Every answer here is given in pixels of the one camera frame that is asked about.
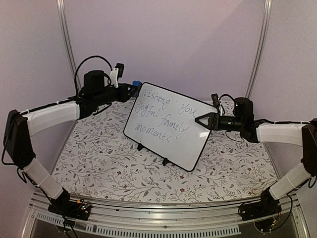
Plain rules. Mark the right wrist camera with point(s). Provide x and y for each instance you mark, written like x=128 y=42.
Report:
x=215 y=100

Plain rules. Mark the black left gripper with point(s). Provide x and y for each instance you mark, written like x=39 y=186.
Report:
x=126 y=94

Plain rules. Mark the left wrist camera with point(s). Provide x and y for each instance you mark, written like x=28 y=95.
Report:
x=120 y=68

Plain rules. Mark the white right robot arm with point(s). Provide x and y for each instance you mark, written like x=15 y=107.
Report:
x=287 y=153

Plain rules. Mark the right aluminium frame post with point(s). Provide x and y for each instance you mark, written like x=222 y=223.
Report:
x=260 y=47

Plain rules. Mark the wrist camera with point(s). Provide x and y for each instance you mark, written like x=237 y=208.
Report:
x=120 y=68
x=215 y=100

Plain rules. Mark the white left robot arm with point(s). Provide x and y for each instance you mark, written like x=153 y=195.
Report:
x=22 y=127

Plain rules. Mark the left aluminium frame post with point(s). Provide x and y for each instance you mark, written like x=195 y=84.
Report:
x=65 y=34

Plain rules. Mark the floral patterned table mat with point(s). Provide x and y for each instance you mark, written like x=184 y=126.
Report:
x=100 y=162

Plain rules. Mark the aluminium frame post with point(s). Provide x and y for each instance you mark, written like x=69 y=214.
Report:
x=260 y=47
x=65 y=34

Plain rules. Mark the white whiteboard black frame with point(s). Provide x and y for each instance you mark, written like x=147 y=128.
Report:
x=163 y=121

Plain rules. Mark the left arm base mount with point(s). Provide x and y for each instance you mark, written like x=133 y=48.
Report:
x=79 y=209

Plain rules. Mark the blue whiteboard eraser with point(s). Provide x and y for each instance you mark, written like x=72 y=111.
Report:
x=137 y=86

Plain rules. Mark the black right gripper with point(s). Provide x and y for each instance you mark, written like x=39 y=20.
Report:
x=213 y=121

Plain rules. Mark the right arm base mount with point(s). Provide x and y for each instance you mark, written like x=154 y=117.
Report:
x=265 y=207

